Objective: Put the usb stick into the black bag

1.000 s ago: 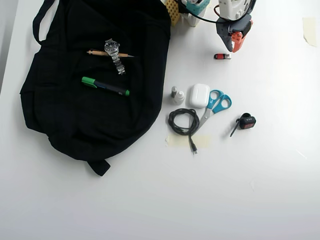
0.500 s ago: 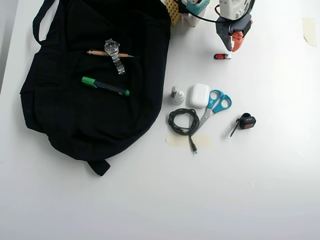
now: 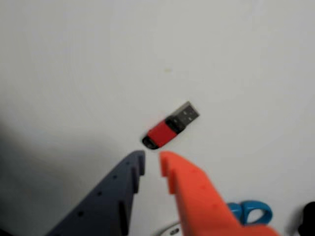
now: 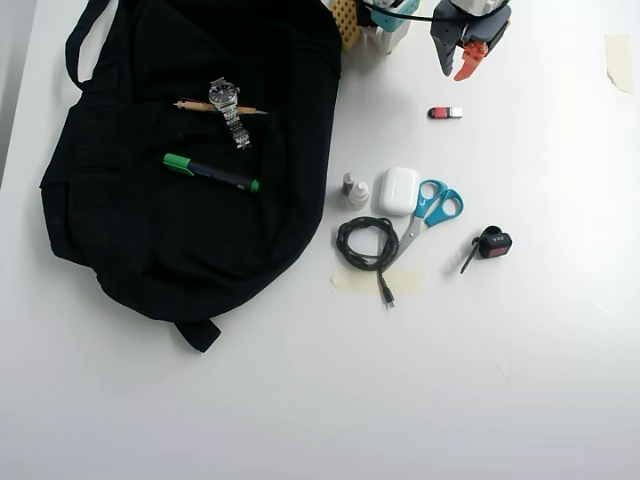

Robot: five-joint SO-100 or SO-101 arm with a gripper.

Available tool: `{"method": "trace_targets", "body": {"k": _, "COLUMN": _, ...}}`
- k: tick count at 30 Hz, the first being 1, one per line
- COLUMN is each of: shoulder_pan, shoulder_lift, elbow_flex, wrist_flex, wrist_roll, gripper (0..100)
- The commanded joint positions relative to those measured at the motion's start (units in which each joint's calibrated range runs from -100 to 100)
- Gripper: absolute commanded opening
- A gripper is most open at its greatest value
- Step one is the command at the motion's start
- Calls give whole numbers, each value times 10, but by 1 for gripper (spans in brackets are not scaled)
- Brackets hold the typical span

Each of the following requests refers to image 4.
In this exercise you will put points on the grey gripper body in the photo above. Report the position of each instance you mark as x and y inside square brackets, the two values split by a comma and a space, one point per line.
[456, 31]

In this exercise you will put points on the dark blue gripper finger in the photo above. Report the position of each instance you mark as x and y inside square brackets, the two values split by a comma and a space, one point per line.
[444, 50]

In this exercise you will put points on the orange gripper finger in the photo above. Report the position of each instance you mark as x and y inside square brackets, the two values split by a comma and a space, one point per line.
[470, 59]

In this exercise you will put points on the red black usb stick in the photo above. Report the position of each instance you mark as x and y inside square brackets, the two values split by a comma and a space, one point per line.
[442, 113]

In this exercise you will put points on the black fabric bag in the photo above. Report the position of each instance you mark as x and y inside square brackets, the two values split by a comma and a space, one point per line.
[150, 225]

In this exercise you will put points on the yellow perforated block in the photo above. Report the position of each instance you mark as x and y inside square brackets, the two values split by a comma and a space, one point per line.
[346, 22]

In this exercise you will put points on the torn beige tape piece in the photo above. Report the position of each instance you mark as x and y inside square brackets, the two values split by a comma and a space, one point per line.
[620, 62]

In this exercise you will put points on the white earbuds case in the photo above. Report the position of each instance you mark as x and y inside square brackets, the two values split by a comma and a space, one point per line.
[397, 191]

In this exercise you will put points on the small grey bottle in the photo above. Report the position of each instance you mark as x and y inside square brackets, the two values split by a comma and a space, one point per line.
[348, 184]

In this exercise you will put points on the small white dropper bottle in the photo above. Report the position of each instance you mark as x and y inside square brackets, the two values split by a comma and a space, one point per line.
[359, 196]

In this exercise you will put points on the silver metal wristwatch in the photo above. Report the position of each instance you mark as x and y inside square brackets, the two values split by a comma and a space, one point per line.
[223, 96]

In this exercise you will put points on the wide beige tape strip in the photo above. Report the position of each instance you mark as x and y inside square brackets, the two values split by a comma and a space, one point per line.
[360, 282]

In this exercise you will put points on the green capped black marker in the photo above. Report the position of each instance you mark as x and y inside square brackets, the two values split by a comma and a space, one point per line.
[215, 174]

